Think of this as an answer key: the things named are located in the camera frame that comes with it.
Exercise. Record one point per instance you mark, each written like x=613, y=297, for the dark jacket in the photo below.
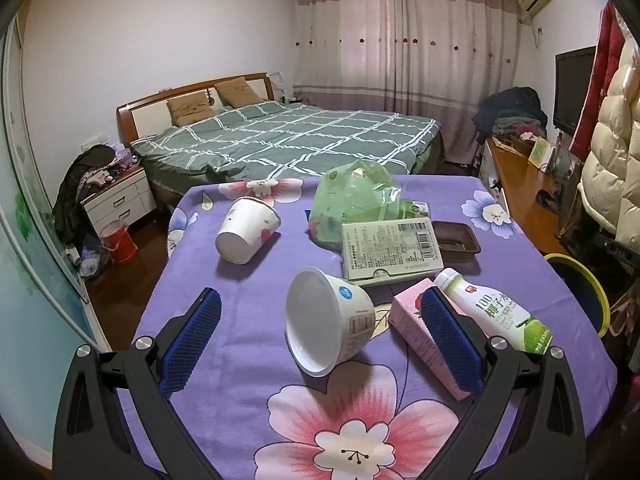
x=75, y=185

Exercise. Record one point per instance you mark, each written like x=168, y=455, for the sliding wardrobe door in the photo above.
x=30, y=260

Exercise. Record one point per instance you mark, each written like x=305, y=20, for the pale green box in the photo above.
x=385, y=250

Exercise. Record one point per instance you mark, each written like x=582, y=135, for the black television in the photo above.
x=572, y=90

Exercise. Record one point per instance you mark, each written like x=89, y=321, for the white plastic bag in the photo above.
x=90, y=262

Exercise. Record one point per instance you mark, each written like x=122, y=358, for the brown plastic tray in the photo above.
x=457, y=240

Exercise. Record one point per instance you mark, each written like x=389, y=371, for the red hanging garment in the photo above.
x=597, y=75

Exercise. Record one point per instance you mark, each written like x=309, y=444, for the green picture card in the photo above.
x=539, y=154

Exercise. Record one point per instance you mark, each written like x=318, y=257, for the bedside lamp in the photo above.
x=276, y=78

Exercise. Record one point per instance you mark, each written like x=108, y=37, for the pile of colourful clothes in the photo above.
x=117, y=162

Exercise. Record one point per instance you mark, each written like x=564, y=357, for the brown patterned bag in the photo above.
x=575, y=215

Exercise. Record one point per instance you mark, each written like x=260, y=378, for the white green drink bottle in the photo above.
x=490, y=310

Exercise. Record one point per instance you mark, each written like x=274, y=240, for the wooden desk with clutter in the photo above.
x=520, y=185

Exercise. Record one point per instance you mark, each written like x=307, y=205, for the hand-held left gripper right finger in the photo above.
x=450, y=340

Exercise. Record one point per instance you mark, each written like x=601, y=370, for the pink beige curtain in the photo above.
x=400, y=50

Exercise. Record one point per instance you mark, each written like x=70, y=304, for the white puffy jacket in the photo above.
x=615, y=160

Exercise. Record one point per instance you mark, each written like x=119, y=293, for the white nightstand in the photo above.
x=125, y=200

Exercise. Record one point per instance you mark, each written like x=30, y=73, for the wooden bed headboard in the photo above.
x=147, y=107

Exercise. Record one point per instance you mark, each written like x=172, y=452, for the pink drink carton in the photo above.
x=407, y=317

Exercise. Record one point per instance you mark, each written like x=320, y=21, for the heap of dark clothes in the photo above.
x=510, y=110

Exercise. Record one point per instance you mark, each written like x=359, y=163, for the yellow-rimmed trash bin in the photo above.
x=582, y=290

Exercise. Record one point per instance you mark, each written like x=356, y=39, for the purple floral blanket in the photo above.
x=280, y=270

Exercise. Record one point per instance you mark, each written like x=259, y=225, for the green plastic bag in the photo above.
x=340, y=200

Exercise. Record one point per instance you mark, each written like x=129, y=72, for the green checked duvet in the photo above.
x=300, y=140

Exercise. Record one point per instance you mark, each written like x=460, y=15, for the brown pillow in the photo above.
x=190, y=110
x=237, y=92

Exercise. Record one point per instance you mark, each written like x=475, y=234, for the red bucket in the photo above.
x=119, y=245

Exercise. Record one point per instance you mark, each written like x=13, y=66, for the floral paper cup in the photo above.
x=245, y=232

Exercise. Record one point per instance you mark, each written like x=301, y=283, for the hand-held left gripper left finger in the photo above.
x=192, y=340

